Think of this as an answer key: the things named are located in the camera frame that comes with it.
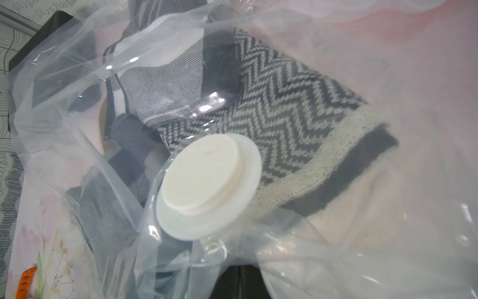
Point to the black white chevron knit blanket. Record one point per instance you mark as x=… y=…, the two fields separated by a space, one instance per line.
x=315 y=136

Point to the clear plastic vacuum bag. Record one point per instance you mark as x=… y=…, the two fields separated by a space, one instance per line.
x=407 y=228

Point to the navy plaid blanket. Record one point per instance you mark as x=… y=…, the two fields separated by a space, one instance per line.
x=110 y=203

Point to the grey white checked blanket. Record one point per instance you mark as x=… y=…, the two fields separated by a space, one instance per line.
x=194 y=72

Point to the white round bag valve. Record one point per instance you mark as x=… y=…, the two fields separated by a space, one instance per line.
x=208 y=185

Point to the black plastic case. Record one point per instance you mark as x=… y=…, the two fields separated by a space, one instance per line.
x=64 y=70

